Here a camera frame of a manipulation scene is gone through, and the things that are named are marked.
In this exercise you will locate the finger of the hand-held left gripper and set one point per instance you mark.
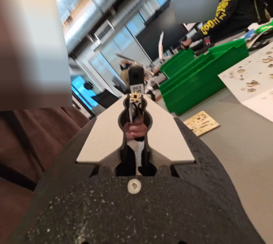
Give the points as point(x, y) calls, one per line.
point(131, 115)

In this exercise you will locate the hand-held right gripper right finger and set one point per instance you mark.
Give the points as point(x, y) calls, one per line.
point(166, 137)

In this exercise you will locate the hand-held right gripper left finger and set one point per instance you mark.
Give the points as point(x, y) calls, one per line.
point(102, 137)

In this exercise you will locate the small wooden gear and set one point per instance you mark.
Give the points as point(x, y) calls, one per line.
point(132, 94)

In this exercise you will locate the person's left hand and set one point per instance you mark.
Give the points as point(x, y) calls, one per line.
point(135, 130)

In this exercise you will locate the wooden puzzle sheet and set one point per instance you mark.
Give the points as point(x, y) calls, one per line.
point(201, 123)

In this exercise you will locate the black screen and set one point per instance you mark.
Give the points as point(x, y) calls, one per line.
point(149, 38)

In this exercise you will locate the white upright pole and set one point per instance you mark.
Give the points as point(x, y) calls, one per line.
point(161, 43)

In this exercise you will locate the green plastic bin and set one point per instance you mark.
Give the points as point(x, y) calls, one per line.
point(177, 62)
point(192, 90)

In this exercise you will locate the scattered wooden puzzle pieces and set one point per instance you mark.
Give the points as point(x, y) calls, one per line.
point(252, 83)

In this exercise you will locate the white board with wooden parts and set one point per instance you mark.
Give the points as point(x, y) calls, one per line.
point(262, 103)

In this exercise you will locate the green white object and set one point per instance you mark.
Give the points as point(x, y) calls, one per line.
point(260, 32)

